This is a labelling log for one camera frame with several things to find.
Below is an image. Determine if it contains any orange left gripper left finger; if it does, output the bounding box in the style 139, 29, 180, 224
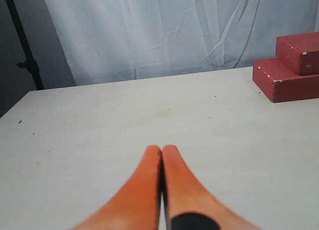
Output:
74, 145, 162, 230

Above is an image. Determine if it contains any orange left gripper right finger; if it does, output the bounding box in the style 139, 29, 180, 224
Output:
162, 145, 259, 230

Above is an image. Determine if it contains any red back left brick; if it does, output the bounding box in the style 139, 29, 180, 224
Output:
252, 59, 319, 103

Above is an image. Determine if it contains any red top stacked brick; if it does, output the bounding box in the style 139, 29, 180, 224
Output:
276, 32, 319, 76

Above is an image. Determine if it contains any white backdrop curtain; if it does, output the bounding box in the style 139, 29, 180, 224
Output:
44, 0, 319, 85

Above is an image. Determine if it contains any black stand pole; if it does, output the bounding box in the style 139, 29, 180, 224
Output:
5, 0, 44, 90

